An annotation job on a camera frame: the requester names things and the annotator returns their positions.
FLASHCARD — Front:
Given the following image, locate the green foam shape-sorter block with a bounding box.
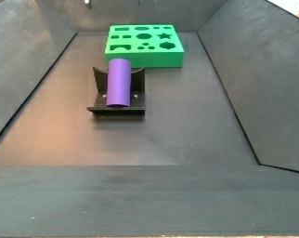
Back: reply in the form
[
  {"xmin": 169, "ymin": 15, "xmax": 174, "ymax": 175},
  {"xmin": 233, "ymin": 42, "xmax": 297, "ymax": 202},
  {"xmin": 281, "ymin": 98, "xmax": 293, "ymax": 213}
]
[{"xmin": 106, "ymin": 24, "xmax": 185, "ymax": 68}]

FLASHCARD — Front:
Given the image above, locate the purple cylinder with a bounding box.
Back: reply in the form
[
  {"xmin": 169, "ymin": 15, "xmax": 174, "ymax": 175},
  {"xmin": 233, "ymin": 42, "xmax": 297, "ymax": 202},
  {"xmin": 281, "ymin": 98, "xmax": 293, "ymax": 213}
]
[{"xmin": 107, "ymin": 59, "xmax": 133, "ymax": 107}]

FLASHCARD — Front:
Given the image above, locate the black curved cradle stand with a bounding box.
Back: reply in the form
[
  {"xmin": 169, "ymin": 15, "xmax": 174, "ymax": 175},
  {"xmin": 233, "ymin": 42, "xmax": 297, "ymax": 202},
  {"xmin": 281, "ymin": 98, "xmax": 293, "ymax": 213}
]
[{"xmin": 87, "ymin": 68, "xmax": 147, "ymax": 116}]

